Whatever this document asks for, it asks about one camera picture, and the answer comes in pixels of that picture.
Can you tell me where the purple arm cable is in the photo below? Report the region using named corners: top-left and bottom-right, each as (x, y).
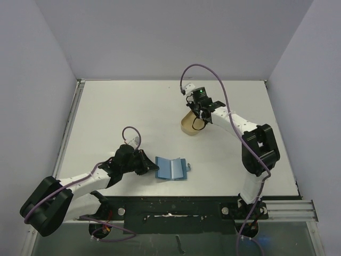
top-left (23, 126), bottom-right (141, 224)
top-left (180, 63), bottom-right (272, 203)

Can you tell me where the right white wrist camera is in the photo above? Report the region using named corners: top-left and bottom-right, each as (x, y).
top-left (181, 83), bottom-right (196, 96)

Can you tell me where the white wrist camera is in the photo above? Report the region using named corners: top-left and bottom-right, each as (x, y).
top-left (181, 83), bottom-right (196, 96)
top-left (125, 137), bottom-right (140, 148)

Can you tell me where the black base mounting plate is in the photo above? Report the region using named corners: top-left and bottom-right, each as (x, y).
top-left (77, 196), bottom-right (269, 235)

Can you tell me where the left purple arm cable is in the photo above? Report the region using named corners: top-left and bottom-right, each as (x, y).
top-left (23, 126), bottom-right (141, 224)

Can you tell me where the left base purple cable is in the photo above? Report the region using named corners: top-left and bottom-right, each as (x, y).
top-left (79, 214), bottom-right (147, 243)

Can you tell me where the right aluminium rail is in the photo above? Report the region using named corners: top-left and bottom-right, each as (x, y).
top-left (264, 200), bottom-right (318, 222)

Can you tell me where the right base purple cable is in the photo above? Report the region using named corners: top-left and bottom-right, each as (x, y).
top-left (236, 202), bottom-right (267, 256)

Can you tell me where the aluminium rail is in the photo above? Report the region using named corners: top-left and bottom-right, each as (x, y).
top-left (264, 200), bottom-right (318, 222)
top-left (52, 79), bottom-right (86, 178)

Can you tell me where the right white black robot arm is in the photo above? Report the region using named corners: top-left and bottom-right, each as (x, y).
top-left (181, 83), bottom-right (280, 218)

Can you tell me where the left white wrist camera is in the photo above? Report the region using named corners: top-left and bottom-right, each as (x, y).
top-left (125, 137), bottom-right (140, 148)

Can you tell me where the left aluminium rail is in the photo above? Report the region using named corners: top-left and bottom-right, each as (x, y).
top-left (52, 79), bottom-right (86, 178)

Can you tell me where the tan oval wooden tray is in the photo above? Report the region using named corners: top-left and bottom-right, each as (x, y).
top-left (180, 111), bottom-right (205, 136)

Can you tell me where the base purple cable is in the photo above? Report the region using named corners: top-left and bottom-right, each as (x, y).
top-left (236, 202), bottom-right (267, 256)
top-left (79, 214), bottom-right (147, 243)

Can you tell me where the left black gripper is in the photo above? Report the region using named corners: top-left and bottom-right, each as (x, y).
top-left (121, 149), bottom-right (158, 175)

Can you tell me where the blue card holder wallet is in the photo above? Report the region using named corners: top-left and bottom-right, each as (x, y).
top-left (155, 156), bottom-right (191, 180)

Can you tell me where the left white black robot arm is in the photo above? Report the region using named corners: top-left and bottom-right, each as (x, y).
top-left (20, 144), bottom-right (159, 236)

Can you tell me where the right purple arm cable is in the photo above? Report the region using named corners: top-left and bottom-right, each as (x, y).
top-left (180, 63), bottom-right (272, 203)

